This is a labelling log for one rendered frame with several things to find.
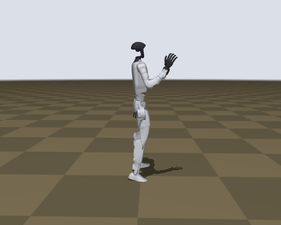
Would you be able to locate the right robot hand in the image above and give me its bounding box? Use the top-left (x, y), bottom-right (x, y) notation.
top-left (163, 53), bottom-right (178, 75)

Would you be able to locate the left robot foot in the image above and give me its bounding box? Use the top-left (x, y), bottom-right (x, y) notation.
top-left (132, 162), bottom-right (150, 170)

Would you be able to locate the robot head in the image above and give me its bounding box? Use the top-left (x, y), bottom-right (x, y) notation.
top-left (131, 42), bottom-right (146, 63)

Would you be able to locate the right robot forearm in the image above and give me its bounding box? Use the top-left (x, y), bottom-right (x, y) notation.
top-left (147, 69), bottom-right (168, 87)

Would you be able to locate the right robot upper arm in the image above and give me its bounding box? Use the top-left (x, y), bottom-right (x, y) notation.
top-left (137, 63), bottom-right (154, 89)

